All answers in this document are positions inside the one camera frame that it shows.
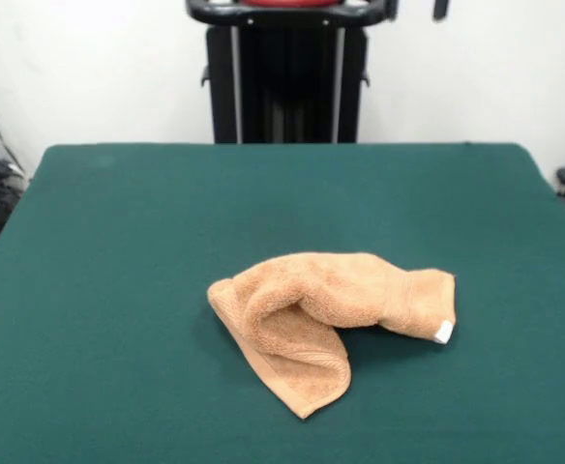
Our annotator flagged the dark green table cloth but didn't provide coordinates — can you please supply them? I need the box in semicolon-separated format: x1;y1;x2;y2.
0;142;565;464

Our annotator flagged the tan terry towel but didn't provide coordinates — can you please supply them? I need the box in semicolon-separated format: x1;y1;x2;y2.
206;249;458;421

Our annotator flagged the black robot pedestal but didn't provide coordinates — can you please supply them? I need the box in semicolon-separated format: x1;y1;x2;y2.
184;0;400;145

